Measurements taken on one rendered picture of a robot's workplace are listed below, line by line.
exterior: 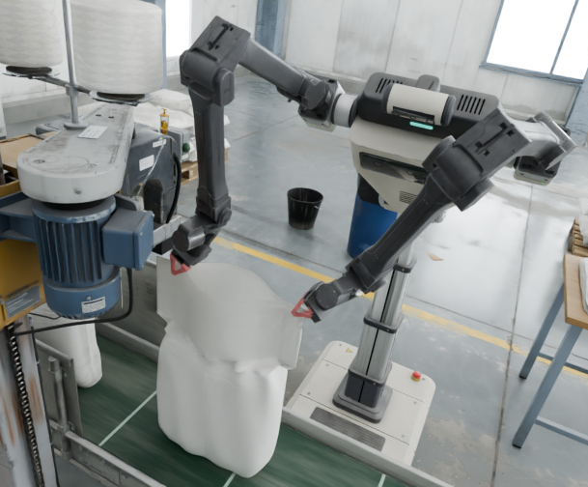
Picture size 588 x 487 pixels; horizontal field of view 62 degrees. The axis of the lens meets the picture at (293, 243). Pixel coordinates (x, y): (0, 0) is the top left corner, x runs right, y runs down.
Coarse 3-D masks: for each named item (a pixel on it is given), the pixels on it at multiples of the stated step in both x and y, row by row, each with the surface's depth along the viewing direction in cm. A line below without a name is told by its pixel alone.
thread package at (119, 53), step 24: (72, 0) 86; (96, 0) 85; (120, 0) 88; (72, 24) 88; (96, 24) 85; (120, 24) 86; (144, 24) 88; (96, 48) 87; (120, 48) 87; (144, 48) 90; (96, 72) 89; (120, 72) 89; (144, 72) 92
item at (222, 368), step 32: (160, 288) 142; (192, 288) 130; (224, 288) 142; (256, 288) 137; (192, 320) 134; (224, 320) 126; (256, 320) 127; (288, 320) 128; (160, 352) 145; (192, 352) 138; (224, 352) 131; (256, 352) 133; (288, 352) 132; (160, 384) 150; (192, 384) 142; (224, 384) 137; (256, 384) 134; (160, 416) 156; (192, 416) 148; (224, 416) 141; (256, 416) 138; (192, 448) 154; (224, 448) 147; (256, 448) 144
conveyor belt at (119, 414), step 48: (96, 336) 200; (96, 384) 178; (144, 384) 181; (96, 432) 160; (144, 432) 163; (288, 432) 170; (192, 480) 150; (240, 480) 152; (288, 480) 154; (336, 480) 156; (384, 480) 158
